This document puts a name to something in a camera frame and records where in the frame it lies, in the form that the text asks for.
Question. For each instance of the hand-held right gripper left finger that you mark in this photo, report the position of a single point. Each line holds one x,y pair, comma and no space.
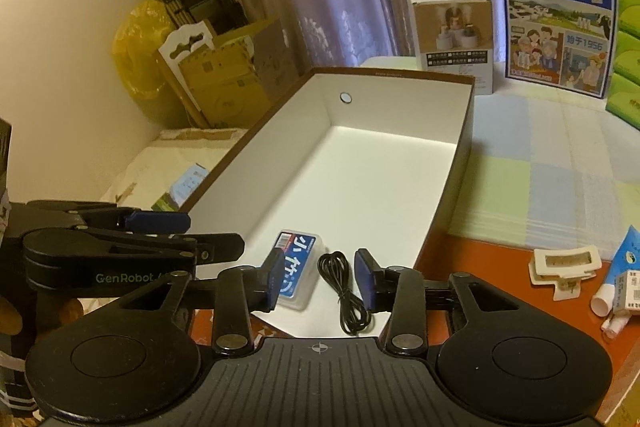
274,278

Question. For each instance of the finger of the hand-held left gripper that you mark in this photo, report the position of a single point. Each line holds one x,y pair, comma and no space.
215,247
155,222

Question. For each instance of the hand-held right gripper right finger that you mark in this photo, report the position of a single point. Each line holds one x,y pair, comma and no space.
362,278

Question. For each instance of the clear card case blue label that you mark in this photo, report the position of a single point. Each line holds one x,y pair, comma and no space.
301,267

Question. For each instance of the brown cardboard box white inside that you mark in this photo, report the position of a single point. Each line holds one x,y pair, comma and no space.
350,182

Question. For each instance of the cream hair claw clip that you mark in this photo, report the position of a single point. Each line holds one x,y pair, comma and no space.
565,259

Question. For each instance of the small white labelled tube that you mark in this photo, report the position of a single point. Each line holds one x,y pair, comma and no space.
625,289

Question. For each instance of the blue tube white cap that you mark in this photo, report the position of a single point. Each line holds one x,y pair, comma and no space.
626,254

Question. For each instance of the blue green packet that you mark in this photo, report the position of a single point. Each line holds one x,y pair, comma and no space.
182,189

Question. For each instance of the red printed cardboard sheet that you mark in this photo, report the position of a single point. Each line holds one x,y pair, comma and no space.
490,287

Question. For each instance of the brown cardboard sheets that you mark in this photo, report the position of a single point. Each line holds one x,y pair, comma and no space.
235,82

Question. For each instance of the yellow plastic bag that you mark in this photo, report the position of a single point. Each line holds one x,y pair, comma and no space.
140,57

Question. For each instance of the white hanger card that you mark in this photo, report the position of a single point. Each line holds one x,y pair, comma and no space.
182,47

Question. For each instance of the pastel checked cloth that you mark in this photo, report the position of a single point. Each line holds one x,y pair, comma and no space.
550,167

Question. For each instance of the white product box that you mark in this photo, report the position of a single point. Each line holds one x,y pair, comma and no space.
450,37

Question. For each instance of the blue illustrated milk carton box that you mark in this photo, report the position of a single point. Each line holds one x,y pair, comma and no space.
555,22

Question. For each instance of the stack of green tissue packs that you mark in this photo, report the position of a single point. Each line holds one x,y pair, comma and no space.
627,57

